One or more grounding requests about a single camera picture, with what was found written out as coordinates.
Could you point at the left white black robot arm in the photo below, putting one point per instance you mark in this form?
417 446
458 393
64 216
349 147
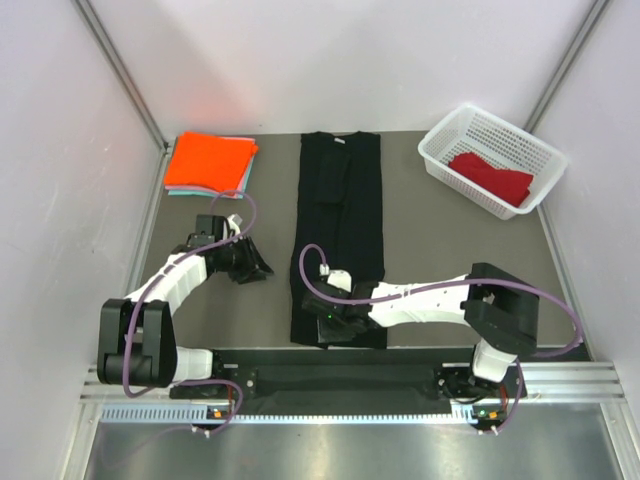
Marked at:
136 337

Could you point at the aluminium corner post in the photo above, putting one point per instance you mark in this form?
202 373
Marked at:
92 20
578 41

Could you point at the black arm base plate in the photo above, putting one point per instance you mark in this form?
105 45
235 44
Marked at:
225 360

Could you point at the left aluminium corner post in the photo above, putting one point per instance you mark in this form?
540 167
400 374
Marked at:
92 20

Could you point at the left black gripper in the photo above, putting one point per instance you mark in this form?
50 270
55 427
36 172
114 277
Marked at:
253 264

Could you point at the white plastic basket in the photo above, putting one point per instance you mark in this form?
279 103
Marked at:
469 129

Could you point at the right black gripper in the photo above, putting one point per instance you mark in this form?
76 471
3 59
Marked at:
328 334

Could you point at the aluminium frame rail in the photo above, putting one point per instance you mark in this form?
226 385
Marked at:
553 382

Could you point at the grey slotted cable duct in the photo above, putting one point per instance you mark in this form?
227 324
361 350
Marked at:
203 414

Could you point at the black t shirt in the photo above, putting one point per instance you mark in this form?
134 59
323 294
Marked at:
340 209

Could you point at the right aluminium corner post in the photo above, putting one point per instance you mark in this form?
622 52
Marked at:
578 41

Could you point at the orange folded t shirt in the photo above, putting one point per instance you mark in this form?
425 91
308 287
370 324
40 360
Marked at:
206 165

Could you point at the red t shirt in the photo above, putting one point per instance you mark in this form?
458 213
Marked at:
511 186

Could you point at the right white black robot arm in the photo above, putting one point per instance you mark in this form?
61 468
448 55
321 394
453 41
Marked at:
494 304

